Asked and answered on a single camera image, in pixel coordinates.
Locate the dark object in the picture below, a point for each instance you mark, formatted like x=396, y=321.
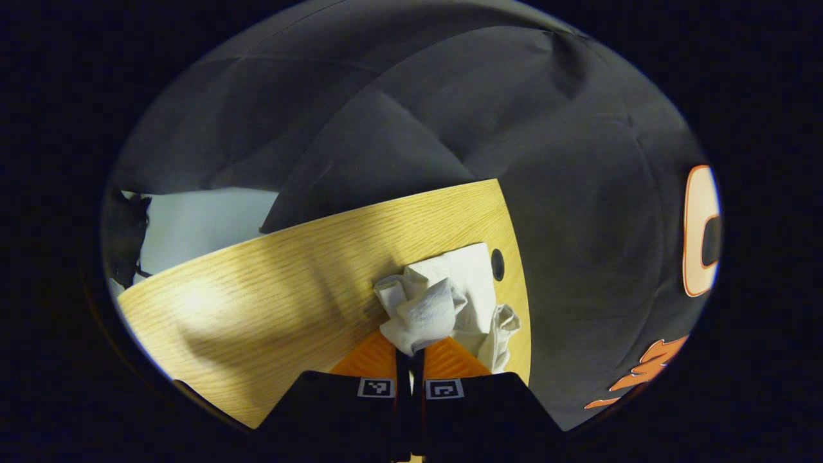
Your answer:
x=125, y=238

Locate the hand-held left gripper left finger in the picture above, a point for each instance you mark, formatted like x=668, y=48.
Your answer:
x=341, y=411

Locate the white jeans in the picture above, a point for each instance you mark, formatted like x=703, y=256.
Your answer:
x=431, y=315

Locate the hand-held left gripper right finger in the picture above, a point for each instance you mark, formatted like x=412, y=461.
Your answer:
x=482, y=411

